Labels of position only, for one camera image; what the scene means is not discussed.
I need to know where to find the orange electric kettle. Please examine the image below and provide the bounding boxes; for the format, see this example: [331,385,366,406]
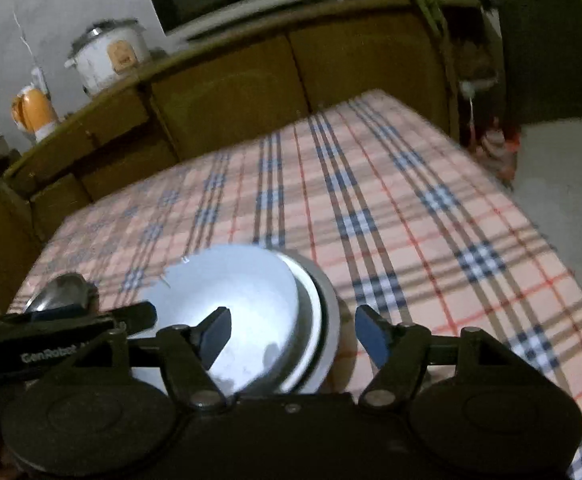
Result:
[11,85,61,144]

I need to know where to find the wide white bowl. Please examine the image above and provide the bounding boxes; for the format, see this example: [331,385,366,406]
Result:
[275,251,343,395]

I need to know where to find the plaid tablecloth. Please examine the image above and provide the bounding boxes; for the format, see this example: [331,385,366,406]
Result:
[8,89,582,480]

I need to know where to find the green strap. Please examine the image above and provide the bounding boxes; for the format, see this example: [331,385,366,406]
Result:
[405,0,460,63]

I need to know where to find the deep white bowl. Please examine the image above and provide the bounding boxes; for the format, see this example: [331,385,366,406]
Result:
[136,245,305,397]

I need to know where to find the red plastic bag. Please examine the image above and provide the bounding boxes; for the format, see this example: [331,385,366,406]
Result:
[476,120,522,182]

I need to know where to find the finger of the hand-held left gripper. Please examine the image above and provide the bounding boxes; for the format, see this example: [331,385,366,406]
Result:
[86,301,158,335]
[26,307,92,325]

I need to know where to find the wooden kitchen cabinet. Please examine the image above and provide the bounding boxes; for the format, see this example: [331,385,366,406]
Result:
[0,0,502,311]

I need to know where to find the white rice cooker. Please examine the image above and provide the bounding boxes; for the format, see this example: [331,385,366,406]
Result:
[64,19,151,99]

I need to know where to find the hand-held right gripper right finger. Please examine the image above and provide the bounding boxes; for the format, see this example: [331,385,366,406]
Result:
[355,304,536,411]

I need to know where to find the dark green door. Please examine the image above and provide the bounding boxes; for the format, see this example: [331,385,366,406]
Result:
[486,0,582,124]

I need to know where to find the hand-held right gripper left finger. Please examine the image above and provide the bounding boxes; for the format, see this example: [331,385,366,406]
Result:
[46,306,233,411]

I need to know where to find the small steel bowl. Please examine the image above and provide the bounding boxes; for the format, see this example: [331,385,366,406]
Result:
[24,272,98,314]

